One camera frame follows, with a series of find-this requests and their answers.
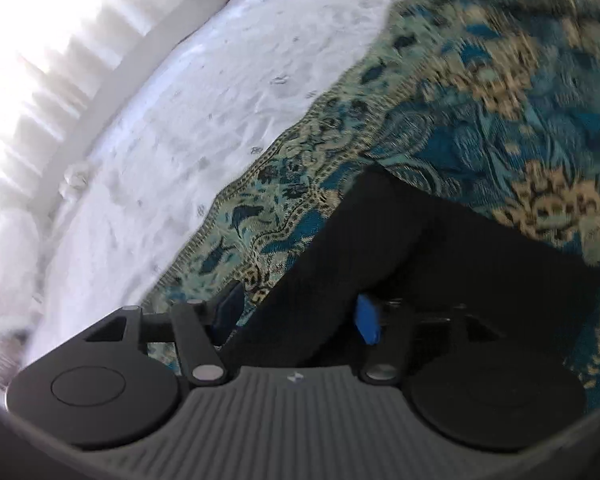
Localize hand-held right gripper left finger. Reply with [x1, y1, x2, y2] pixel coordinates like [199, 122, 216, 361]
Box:
[82, 282, 246, 387]

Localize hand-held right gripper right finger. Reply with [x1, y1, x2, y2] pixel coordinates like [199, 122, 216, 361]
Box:
[356, 294, 506, 385]

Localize black pants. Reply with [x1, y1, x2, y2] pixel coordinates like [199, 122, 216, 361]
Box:
[220, 165, 600, 368]

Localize white bed sheet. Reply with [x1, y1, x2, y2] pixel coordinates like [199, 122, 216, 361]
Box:
[25, 0, 416, 356]

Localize teal patterned blanket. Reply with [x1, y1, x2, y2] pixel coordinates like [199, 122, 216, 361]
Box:
[140, 0, 600, 411]

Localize white sheer curtain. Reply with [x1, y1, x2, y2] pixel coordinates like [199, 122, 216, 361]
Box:
[0, 0, 216, 211]

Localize grey bed frame rail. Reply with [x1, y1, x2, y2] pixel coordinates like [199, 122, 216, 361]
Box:
[42, 0, 261, 201]

